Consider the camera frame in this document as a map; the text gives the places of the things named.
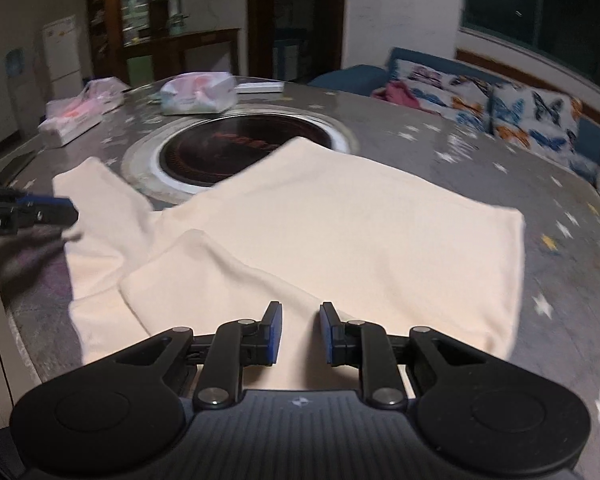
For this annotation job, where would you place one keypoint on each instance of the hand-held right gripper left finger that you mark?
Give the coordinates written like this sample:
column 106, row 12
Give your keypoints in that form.
column 275, row 332

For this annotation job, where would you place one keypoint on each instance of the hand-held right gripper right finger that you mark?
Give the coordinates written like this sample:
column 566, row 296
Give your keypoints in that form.
column 326, row 335

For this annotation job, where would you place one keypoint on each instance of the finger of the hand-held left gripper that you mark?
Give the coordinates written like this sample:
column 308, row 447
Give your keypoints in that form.
column 45, row 210

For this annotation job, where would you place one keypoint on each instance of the cream knit garment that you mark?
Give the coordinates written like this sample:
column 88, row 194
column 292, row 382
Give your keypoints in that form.
column 330, row 210

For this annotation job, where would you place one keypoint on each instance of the flat white pink packet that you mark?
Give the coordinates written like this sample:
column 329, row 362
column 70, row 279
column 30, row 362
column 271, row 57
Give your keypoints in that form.
column 70, row 120

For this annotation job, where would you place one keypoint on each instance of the pink plastic bag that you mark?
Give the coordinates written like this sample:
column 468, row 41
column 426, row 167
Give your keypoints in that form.
column 104, row 92

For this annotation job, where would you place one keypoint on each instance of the white refrigerator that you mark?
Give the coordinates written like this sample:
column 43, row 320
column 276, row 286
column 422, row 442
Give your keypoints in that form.
column 62, row 55

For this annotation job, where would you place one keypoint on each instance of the round black induction cooker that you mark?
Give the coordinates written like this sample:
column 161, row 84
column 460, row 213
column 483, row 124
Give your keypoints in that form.
column 220, row 150

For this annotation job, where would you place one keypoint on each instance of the white pink tissue pack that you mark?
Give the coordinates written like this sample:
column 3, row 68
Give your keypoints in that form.
column 197, row 92

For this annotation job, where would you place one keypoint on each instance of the tall wooden display cabinet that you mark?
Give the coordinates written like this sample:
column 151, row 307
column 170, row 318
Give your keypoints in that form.
column 107, row 20

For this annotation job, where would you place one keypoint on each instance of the dark wooden side table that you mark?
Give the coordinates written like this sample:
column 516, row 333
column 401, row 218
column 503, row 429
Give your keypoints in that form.
column 200, row 42

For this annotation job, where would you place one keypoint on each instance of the flat white box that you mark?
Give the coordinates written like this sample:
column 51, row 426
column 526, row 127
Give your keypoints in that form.
column 259, row 87

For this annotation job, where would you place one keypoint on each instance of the pink crumpled cloth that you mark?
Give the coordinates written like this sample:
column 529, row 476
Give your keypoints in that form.
column 397, row 95

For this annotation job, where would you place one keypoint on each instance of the blue corner sofa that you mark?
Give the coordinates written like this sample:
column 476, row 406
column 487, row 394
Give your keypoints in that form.
column 350, row 77

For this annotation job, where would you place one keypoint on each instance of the long butterfly print cushion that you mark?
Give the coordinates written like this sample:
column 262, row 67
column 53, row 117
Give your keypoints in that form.
column 445, row 92

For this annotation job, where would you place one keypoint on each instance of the blue cabinet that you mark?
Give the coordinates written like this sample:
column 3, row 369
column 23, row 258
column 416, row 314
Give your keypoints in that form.
column 287, row 57

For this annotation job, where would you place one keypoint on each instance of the square butterfly print cushion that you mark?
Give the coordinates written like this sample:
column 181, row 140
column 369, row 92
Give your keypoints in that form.
column 535, row 120

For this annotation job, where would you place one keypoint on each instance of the green framed window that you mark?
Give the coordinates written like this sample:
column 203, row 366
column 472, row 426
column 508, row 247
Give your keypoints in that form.
column 555, row 5

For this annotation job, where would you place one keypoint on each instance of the dark wooden door frame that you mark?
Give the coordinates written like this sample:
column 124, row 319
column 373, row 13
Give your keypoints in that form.
column 255, row 20

